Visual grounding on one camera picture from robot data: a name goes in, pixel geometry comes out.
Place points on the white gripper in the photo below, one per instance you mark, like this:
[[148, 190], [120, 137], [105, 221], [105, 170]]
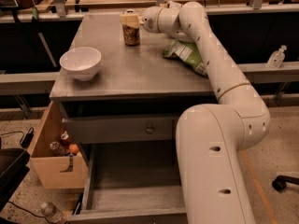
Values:
[[149, 20]]

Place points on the orange soda can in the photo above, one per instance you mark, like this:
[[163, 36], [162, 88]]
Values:
[[130, 34]]

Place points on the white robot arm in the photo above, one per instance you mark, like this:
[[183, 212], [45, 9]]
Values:
[[208, 137]]

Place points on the grey metal drawer cabinet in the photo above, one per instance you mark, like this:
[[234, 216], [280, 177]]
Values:
[[135, 80]]

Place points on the grey top drawer with knob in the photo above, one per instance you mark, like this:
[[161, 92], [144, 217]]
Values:
[[126, 128]]

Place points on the open grey middle drawer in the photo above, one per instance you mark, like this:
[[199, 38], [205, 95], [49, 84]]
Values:
[[132, 183]]

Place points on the yellow chip bag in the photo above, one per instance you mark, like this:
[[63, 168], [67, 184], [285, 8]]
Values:
[[171, 4]]

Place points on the green chip bag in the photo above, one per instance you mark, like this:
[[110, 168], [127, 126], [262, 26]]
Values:
[[188, 53]]

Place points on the white ceramic bowl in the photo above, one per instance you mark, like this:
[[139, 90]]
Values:
[[81, 63]]

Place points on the clear hand sanitizer bottle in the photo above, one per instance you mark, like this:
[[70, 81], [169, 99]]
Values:
[[277, 57]]

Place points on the cardboard box with items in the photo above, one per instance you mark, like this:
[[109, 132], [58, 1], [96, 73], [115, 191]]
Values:
[[56, 159]]

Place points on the black chair at left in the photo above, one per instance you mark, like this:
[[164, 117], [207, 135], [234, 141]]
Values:
[[13, 169]]

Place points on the clear plastic water bottle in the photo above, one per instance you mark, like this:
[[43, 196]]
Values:
[[51, 213]]

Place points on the black office chair base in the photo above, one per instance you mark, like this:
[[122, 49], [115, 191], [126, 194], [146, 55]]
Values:
[[280, 183]]

